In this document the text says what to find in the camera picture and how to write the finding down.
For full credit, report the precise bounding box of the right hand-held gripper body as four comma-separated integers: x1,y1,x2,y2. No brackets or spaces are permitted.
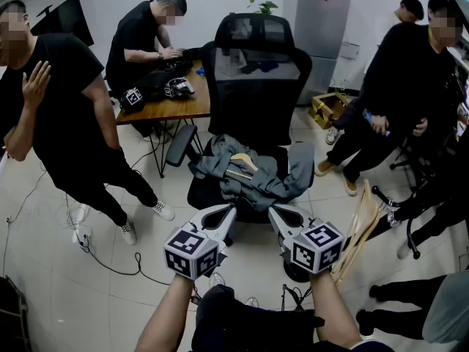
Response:
280,224,345,274

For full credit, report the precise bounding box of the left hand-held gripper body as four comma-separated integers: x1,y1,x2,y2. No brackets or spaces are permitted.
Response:
163,222,235,281

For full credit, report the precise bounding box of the grey jacket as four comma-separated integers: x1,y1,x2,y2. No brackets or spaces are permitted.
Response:
188,133,316,212

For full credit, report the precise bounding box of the wooden clothes hanger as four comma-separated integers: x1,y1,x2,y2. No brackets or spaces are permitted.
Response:
225,152,259,181

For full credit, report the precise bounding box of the person's right forearm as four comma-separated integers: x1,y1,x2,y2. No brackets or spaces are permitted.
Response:
309,269,364,344

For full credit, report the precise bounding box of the person's left forearm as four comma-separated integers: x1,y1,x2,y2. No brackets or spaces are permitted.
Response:
134,273,196,352

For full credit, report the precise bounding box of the spare wooden hanger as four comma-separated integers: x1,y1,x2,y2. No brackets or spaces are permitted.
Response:
331,180,382,285
331,196,380,285

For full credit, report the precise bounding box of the person's black clothing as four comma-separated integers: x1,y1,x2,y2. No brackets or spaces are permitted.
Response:
190,284,395,352

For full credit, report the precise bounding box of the cardboard box with yellow tape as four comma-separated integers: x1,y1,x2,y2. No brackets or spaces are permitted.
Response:
308,92,350,130

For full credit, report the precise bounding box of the white power strip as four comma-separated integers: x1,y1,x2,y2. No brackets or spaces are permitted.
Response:
71,203,93,249

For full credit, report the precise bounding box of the black coat rack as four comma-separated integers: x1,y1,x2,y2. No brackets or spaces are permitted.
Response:
361,181,469,260

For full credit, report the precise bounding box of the wooden table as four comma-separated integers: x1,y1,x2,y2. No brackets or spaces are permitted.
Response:
115,59,213,179

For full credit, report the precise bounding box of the blue bottle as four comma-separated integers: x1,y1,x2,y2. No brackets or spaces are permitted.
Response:
362,109,391,138

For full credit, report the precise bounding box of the black mesh office chair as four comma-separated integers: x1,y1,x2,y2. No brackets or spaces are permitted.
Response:
164,12,316,234

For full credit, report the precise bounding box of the silver spare gripper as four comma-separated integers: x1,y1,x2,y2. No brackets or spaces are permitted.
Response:
163,77,196,98

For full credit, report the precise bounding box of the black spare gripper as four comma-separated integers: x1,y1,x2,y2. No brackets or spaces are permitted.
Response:
119,87,144,114

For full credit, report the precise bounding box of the grey refrigerator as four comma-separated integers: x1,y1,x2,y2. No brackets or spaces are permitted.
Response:
292,0,353,106

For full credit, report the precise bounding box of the black backpack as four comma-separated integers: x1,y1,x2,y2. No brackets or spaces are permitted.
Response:
0,275,31,352

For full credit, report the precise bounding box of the green potted plant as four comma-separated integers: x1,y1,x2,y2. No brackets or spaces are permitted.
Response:
246,0,279,16

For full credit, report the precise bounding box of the black monitor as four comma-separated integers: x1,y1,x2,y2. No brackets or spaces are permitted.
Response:
30,0,95,47

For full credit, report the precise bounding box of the black floor cable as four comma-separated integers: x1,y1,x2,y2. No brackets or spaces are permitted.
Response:
78,232,171,286

